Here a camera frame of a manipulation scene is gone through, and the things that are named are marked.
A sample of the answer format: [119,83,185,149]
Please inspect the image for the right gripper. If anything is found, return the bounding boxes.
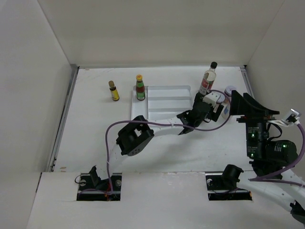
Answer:
[229,89,279,158]

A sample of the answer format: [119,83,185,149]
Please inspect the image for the chili jar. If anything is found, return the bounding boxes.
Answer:
[224,85,236,97]

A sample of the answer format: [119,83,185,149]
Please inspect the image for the white bead jar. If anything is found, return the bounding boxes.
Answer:
[221,100,231,120]

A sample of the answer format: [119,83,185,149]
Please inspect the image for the soy sauce bottle black cap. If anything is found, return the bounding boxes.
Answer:
[199,62,218,96]

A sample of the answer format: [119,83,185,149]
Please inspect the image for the chili sauce bottle yellow cap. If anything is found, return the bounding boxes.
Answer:
[136,74,145,101]

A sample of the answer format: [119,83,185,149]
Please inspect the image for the small oil bottle gold cap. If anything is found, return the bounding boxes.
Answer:
[108,81,120,101]

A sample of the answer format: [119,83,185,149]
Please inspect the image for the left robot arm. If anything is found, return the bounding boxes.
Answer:
[89,90,223,195]

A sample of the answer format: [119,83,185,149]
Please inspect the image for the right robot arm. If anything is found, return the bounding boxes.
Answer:
[221,90,305,224]

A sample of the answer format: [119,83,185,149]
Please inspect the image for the white divided organizer tray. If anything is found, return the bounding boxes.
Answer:
[131,85,193,120]

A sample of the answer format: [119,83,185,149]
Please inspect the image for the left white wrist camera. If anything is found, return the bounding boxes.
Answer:
[203,92,220,107]

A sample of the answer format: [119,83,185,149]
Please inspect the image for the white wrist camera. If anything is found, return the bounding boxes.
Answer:
[274,109,302,127]
[203,92,220,107]

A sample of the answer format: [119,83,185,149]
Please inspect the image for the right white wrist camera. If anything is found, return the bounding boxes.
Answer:
[274,109,302,127]

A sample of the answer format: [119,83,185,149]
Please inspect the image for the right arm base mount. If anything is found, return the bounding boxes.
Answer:
[205,172,252,201]

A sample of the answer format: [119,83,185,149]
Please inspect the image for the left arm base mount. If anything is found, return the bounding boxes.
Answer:
[74,166,122,201]

